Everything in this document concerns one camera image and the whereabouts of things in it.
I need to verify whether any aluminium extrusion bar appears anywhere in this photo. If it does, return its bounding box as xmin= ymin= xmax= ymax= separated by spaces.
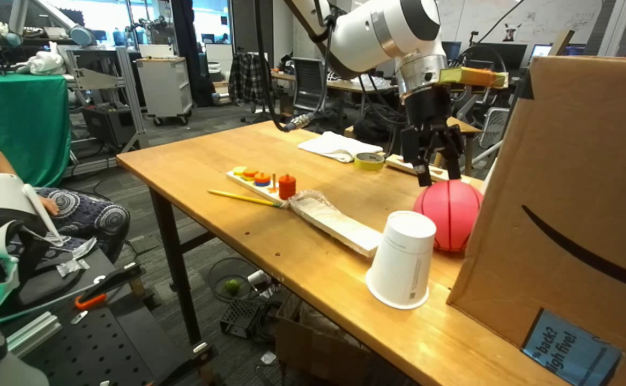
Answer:
xmin=5 ymin=310 xmax=62 ymax=358

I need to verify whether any large cardboard shipping box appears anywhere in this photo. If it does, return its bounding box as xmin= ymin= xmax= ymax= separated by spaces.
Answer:
xmin=447 ymin=54 xmax=626 ymax=386

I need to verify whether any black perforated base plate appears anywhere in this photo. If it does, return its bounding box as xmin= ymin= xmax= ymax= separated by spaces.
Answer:
xmin=26 ymin=307 xmax=191 ymax=386

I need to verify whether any green cloth covered table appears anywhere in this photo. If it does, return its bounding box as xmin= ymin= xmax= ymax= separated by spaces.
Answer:
xmin=0 ymin=72 xmax=72 ymax=190

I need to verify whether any small dark tripod gadget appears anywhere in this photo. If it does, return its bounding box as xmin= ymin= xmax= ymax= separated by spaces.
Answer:
xmin=499 ymin=22 xmax=523 ymax=44

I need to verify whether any wooden strip with holes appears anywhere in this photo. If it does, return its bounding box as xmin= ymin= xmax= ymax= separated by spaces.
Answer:
xmin=384 ymin=153 xmax=453 ymax=183

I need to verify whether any yellow pencil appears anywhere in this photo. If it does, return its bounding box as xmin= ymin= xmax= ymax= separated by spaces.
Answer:
xmin=207 ymin=186 xmax=282 ymax=211

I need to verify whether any yellow tape roll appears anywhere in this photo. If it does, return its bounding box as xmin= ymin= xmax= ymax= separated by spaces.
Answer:
xmin=352 ymin=150 xmax=388 ymax=175

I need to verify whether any wire fan with green ball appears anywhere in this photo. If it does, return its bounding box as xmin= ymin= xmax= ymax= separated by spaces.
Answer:
xmin=207 ymin=256 xmax=260 ymax=307

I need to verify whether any folded white towel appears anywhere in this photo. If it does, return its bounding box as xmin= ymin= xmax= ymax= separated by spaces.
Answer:
xmin=296 ymin=129 xmax=386 ymax=165

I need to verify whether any white wheeled cart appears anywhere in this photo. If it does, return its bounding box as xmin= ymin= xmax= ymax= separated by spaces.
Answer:
xmin=135 ymin=54 xmax=194 ymax=126

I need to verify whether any person right hand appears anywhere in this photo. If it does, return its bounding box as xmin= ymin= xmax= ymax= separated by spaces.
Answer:
xmin=42 ymin=195 xmax=64 ymax=218

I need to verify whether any white paper cup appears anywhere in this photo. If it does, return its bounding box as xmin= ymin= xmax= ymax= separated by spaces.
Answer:
xmin=364 ymin=209 xmax=441 ymax=314

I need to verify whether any black table leg frame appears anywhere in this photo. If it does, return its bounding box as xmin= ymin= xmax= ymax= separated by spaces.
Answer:
xmin=147 ymin=190 xmax=213 ymax=363

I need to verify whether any red cylinder block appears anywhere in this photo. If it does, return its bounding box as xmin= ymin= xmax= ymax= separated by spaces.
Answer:
xmin=277 ymin=175 xmax=299 ymax=201

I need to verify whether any pink rubber basketball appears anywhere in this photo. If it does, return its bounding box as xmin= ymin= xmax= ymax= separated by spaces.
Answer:
xmin=412 ymin=178 xmax=484 ymax=258

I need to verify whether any grey metal shelf rack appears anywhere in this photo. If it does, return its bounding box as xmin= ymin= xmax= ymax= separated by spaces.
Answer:
xmin=62 ymin=46 xmax=147 ymax=154

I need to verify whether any brown cardboard floor box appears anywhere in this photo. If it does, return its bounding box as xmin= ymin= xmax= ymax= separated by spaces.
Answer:
xmin=274 ymin=314 xmax=376 ymax=386

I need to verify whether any long white foam board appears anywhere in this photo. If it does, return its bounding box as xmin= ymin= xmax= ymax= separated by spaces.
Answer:
xmin=285 ymin=190 xmax=386 ymax=260

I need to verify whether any patterned trouser leg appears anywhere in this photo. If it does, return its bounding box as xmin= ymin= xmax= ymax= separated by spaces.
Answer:
xmin=40 ymin=186 xmax=131 ymax=263

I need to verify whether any plaid jacket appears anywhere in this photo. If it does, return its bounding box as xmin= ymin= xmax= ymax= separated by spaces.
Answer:
xmin=225 ymin=49 xmax=262 ymax=110

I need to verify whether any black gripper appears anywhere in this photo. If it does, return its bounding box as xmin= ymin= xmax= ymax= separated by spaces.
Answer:
xmin=400 ymin=83 xmax=466 ymax=190

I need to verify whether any black orange handled tool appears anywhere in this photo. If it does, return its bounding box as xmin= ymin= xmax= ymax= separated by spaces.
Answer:
xmin=74 ymin=260 xmax=145 ymax=314

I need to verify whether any black computer monitor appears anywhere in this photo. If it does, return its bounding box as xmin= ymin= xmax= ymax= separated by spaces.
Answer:
xmin=466 ymin=42 xmax=528 ymax=74

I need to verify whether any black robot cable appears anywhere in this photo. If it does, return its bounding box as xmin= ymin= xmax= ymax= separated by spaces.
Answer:
xmin=254 ymin=0 xmax=333 ymax=135

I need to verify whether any lit computer monitor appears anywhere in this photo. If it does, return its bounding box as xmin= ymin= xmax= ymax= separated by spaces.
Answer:
xmin=526 ymin=42 xmax=555 ymax=65

